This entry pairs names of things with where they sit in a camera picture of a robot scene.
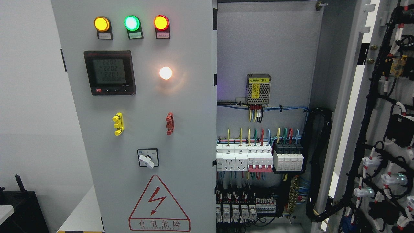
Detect red electric hazard warning sticker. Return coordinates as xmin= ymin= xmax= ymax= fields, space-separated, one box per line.
xmin=128 ymin=175 xmax=191 ymax=232

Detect black right cable loom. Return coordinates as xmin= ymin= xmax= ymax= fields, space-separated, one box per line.
xmin=302 ymin=107 xmax=335 ymax=223

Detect white rotary selector switch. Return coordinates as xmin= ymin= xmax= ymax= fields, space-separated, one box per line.
xmin=137 ymin=148 xmax=159 ymax=169

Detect red terminal post block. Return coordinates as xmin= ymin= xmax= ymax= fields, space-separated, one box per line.
xmin=165 ymin=112 xmax=175 ymax=136

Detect yellow indicator light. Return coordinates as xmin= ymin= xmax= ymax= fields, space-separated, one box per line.
xmin=94 ymin=16 xmax=111 ymax=32

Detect grey cabinet door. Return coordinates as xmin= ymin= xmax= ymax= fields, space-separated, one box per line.
xmin=51 ymin=0 xmax=216 ymax=233
xmin=306 ymin=0 xmax=413 ymax=233

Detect green indicator light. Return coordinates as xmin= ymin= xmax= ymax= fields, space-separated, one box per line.
xmin=124 ymin=15 xmax=141 ymax=31

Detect black surge protector modules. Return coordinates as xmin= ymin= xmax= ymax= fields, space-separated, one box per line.
xmin=272 ymin=142 xmax=304 ymax=173

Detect red indicator light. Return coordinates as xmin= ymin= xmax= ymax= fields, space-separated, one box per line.
xmin=154 ymin=15 xmax=169 ymax=31

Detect metal mesh power supply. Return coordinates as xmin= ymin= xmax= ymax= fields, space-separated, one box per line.
xmin=246 ymin=73 xmax=271 ymax=105

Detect yellow terminal post block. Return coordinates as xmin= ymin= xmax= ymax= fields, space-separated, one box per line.
xmin=112 ymin=112 xmax=125 ymax=136

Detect black digital power meter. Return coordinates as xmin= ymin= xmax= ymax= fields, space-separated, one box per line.
xmin=84 ymin=50 xmax=136 ymax=96

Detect white glowing indicator light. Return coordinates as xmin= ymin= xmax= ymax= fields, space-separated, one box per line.
xmin=159 ymin=67 xmax=173 ymax=80

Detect white socket breaker row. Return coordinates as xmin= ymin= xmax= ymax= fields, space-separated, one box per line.
xmin=216 ymin=143 xmax=273 ymax=172

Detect lower relay terminal row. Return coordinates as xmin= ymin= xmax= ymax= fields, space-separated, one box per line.
xmin=215 ymin=186 xmax=280 ymax=224

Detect black box at lower left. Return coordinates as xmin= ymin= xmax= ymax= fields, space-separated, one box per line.
xmin=0 ymin=175 xmax=49 ymax=233

